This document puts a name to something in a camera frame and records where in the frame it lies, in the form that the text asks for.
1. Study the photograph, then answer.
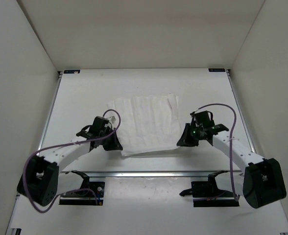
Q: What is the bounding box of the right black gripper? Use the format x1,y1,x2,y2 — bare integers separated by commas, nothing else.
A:
177,123,203,147

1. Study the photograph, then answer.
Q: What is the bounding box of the white pleated skirt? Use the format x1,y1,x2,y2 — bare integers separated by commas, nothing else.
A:
107,94,182,157

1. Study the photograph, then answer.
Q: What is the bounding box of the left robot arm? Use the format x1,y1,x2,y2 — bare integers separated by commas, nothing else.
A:
17,116,123,213

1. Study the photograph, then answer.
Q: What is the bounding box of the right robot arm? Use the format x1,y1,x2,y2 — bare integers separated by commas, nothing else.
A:
177,111,287,209

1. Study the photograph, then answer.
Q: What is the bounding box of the right blue table label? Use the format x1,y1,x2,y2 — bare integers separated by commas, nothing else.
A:
208,68,225,72

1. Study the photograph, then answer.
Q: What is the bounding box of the blue table label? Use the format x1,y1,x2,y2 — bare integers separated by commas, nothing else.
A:
63,70,80,74
208,68,225,72

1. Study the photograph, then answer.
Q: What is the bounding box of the left blue table label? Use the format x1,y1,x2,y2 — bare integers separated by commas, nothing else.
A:
63,70,80,74

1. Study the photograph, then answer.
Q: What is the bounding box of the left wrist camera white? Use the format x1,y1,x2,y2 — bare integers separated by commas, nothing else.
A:
106,116,117,129

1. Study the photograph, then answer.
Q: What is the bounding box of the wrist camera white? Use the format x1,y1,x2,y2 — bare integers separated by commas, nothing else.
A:
190,110,199,122
106,116,117,129

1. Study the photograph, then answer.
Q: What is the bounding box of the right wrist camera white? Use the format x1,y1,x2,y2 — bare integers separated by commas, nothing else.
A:
190,110,199,122

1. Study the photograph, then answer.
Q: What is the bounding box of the aluminium table front rail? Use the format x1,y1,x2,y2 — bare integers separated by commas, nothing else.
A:
31,170,242,179

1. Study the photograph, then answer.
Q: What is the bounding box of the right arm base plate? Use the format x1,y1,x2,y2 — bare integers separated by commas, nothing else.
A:
179,170,240,208

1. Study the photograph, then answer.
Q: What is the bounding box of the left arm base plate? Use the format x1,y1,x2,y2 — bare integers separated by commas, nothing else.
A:
58,170,105,206

